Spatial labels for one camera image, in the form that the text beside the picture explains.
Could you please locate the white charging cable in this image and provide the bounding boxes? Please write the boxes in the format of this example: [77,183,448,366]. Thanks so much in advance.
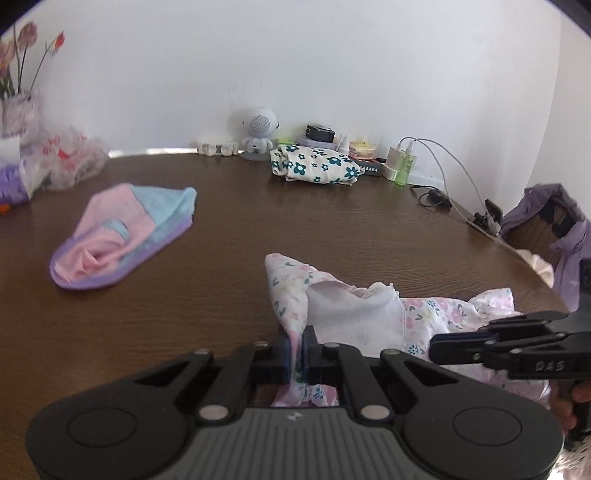
[399,136,491,219]

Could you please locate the wooden chair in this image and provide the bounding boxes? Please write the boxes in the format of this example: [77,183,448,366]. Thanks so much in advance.
[505,198,583,274]

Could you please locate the white fluffy cloth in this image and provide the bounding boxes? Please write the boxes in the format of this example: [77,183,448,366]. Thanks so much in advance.
[514,248,556,288]

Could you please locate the green bottle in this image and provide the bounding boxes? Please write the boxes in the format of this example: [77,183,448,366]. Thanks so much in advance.
[394,142,418,186]

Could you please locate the white cable organizer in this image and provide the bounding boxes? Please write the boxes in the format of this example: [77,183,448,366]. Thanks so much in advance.
[197,140,240,158]

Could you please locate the purple toy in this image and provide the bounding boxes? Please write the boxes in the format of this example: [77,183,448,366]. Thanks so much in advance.
[0,164,31,207]

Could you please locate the pink artificial flowers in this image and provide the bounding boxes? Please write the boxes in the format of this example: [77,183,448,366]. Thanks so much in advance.
[0,21,66,100]

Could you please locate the pink blue purple cloth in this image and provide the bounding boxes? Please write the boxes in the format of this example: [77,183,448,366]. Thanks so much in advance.
[49,183,198,291]

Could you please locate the black clip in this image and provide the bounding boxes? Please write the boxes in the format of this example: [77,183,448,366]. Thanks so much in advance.
[472,199,504,238]

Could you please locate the wrapped flower vase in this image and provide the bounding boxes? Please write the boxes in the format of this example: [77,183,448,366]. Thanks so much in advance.
[0,89,41,139]

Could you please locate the pink floral shirt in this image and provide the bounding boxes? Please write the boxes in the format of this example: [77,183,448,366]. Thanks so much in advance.
[264,252,553,409]

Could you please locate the white robot speaker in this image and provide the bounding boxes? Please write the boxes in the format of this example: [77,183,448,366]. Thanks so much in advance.
[230,106,282,162]

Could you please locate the black cable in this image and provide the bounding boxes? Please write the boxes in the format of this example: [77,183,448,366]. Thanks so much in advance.
[410,184,452,210]

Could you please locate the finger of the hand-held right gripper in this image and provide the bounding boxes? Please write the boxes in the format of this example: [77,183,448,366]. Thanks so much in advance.
[429,316,525,368]

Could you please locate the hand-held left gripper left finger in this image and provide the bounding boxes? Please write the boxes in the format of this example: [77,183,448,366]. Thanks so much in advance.
[131,333,296,424]

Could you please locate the white charger block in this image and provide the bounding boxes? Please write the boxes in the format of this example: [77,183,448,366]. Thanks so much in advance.
[380,146,403,181]

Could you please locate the floral clear plastic bag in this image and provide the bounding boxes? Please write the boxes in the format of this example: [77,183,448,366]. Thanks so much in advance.
[19,124,110,193]

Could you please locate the white teal floral folded cloth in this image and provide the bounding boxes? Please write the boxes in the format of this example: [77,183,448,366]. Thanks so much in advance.
[270,143,364,186]

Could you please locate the stack of sticky notes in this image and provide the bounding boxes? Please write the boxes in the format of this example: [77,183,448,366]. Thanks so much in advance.
[348,140,378,162]

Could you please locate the small black device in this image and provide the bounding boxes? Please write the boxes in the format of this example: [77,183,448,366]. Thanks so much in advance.
[305,123,336,144]

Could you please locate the purple jacket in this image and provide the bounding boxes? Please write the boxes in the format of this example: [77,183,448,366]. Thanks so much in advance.
[501,183,591,313]

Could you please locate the person's right hand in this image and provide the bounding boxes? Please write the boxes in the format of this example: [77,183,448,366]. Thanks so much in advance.
[549,379,591,437]

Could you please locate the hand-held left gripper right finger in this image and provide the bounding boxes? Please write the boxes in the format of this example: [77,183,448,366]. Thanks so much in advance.
[301,325,460,424]

